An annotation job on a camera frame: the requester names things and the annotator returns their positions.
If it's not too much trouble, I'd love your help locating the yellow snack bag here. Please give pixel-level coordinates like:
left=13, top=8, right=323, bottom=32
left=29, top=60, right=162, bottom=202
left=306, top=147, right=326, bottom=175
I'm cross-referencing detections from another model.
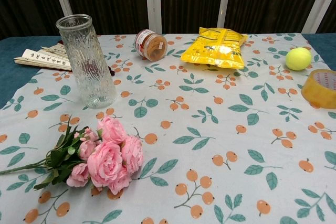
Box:
left=180, top=26, right=248, bottom=70

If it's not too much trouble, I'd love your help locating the clear yellowish packing tape roll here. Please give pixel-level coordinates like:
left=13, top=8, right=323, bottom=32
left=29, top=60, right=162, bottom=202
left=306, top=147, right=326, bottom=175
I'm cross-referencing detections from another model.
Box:
left=301, top=69, right=336, bottom=109

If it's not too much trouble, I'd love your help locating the folding fan with calligraphy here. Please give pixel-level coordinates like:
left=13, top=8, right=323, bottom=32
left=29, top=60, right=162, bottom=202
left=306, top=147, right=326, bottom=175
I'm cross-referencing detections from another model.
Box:
left=13, top=39, right=116, bottom=77

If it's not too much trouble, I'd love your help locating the clear textured glass vase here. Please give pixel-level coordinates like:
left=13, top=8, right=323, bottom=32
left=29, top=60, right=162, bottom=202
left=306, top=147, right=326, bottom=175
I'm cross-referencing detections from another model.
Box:
left=55, top=14, right=118, bottom=110

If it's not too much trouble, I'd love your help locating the teal table cover cloth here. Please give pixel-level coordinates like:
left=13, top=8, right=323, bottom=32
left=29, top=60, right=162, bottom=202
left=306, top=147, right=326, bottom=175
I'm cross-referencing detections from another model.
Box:
left=0, top=33, right=336, bottom=110

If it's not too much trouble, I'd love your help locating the rubber band jar red label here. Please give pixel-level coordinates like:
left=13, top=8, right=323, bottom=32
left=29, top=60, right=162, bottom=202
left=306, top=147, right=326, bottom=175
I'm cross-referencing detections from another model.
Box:
left=134, top=28, right=168, bottom=62

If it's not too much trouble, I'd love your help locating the yellow-green tennis ball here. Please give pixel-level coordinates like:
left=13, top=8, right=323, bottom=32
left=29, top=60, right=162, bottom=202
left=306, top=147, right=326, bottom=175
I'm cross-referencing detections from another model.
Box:
left=285, top=47, right=312, bottom=71

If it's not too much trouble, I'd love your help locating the pink artificial rose bouquet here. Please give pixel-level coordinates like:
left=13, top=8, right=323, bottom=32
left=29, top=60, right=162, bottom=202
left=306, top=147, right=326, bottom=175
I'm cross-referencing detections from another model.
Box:
left=0, top=115, right=144, bottom=196

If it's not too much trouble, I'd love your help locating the fruit and leaf print tablecloth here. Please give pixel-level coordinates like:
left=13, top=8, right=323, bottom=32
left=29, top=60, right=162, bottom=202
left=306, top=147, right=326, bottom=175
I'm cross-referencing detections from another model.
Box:
left=0, top=33, right=336, bottom=224

